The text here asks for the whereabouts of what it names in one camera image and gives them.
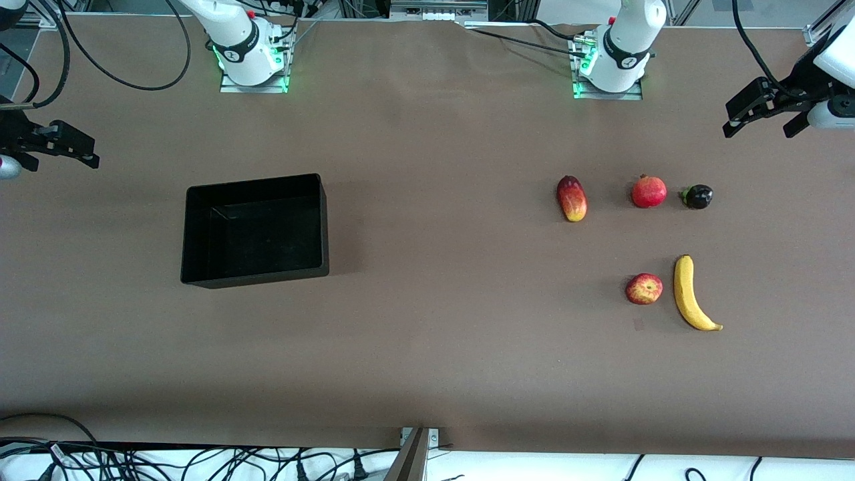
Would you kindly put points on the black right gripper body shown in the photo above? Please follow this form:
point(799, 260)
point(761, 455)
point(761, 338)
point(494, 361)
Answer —
point(15, 131)

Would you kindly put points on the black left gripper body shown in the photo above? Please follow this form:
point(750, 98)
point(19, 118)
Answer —
point(799, 85)

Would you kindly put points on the yellow banana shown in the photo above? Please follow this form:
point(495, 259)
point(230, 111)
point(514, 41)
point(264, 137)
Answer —
point(682, 287)

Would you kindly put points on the black plastic box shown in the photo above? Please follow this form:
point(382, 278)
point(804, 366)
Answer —
point(254, 234)

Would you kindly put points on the red yellow apple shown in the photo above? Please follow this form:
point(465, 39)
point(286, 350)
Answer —
point(644, 288)

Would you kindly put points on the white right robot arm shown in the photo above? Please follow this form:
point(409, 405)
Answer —
point(240, 40)

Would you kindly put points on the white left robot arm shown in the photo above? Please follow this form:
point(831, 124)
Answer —
point(624, 47)

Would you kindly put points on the red pomegranate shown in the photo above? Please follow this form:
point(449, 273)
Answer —
point(648, 192)

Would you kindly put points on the red yellow mango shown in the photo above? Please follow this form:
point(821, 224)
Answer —
point(572, 198)

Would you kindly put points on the grey background device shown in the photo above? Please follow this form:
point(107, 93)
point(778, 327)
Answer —
point(437, 10)

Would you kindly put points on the white lower board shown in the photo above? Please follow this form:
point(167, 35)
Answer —
point(568, 469)

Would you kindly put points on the dark metal profile beam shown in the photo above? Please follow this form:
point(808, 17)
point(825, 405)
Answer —
point(409, 461)

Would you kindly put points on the aluminium frame profile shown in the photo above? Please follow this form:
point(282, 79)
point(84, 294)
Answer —
point(825, 23)

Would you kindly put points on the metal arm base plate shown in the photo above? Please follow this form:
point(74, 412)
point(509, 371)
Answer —
point(230, 87)
point(634, 95)

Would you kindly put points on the small metal bracket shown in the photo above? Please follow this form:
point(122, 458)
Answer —
point(433, 437)

